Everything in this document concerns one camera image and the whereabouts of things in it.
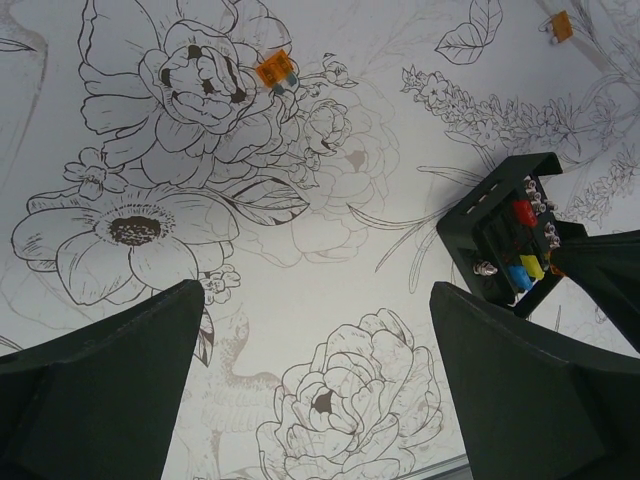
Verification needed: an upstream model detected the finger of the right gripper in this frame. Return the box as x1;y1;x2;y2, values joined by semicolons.
550;230;639;349

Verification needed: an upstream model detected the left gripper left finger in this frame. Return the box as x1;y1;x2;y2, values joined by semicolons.
1;280;204;480

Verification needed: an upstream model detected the floral patterned mat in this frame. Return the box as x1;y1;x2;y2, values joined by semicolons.
1;1;639;479

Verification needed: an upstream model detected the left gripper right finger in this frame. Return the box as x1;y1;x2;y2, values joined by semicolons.
430;282;639;479

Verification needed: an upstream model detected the black fuse box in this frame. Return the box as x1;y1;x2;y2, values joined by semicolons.
436;152;587;318

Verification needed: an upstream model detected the orange blade fuse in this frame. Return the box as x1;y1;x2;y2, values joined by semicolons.
255;49;298;95
545;11;573;44

